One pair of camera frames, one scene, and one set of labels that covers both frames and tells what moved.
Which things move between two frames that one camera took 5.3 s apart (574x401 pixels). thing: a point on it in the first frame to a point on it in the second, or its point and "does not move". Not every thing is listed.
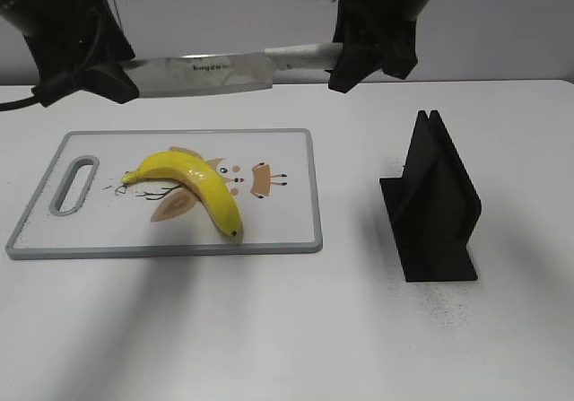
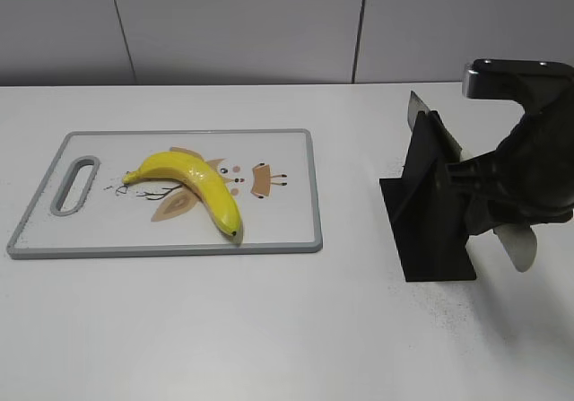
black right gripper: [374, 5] to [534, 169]
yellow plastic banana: [187, 169] does not move
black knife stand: [432, 207] does not move
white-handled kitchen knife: [222, 73] to [520, 239]
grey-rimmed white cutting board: [271, 174] does not move
